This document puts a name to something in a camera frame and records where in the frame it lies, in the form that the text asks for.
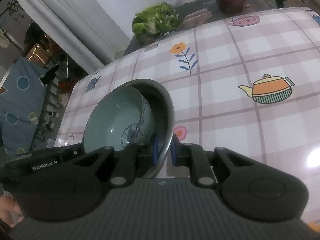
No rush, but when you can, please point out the stainless steel bowl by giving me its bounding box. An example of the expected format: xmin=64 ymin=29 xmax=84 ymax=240
xmin=120 ymin=79 xmax=175 ymax=178

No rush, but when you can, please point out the green ceramic bowl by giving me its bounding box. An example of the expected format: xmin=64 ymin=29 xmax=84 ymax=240
xmin=82 ymin=86 xmax=155 ymax=153

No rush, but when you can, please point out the person's left hand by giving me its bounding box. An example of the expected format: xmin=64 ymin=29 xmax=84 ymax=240
xmin=0 ymin=196 xmax=24 ymax=228

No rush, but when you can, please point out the blue patterned fabric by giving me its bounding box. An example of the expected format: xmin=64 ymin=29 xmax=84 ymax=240
xmin=1 ymin=57 xmax=47 ymax=157

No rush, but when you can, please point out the pink plaid tablecloth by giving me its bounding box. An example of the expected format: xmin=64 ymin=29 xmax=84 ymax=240
xmin=55 ymin=7 xmax=319 ymax=229

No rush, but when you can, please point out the green lettuce head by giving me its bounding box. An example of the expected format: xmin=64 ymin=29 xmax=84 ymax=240
xmin=131 ymin=2 xmax=178 ymax=36

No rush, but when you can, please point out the grey curtain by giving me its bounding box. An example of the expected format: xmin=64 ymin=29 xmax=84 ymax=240
xmin=17 ymin=0 xmax=130 ymax=74

